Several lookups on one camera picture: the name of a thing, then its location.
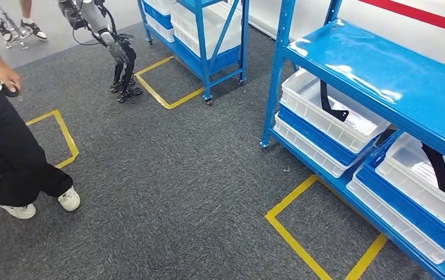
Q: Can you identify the metal wheeled stand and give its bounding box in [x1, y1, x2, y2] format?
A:
[0, 0, 31, 50]

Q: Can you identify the blue steel shelf rack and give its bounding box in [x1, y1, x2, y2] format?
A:
[260, 0, 445, 280]
[137, 0, 250, 106]

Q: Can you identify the black humanoid robot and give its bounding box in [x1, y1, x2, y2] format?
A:
[58, 0, 143, 104]

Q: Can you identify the person's hand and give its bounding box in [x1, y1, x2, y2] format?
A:
[0, 64, 22, 93]

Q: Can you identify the yellow floor tape square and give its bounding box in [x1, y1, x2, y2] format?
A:
[0, 110, 80, 214]

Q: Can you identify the white car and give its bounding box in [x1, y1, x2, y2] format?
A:
[247, 0, 445, 71]

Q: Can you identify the person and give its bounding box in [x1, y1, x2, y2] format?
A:
[0, 0, 48, 43]
[0, 9, 81, 221]

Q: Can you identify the black round controller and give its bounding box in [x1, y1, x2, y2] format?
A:
[2, 83, 21, 99]

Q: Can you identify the red barrier belt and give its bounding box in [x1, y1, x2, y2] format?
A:
[359, 0, 445, 37]

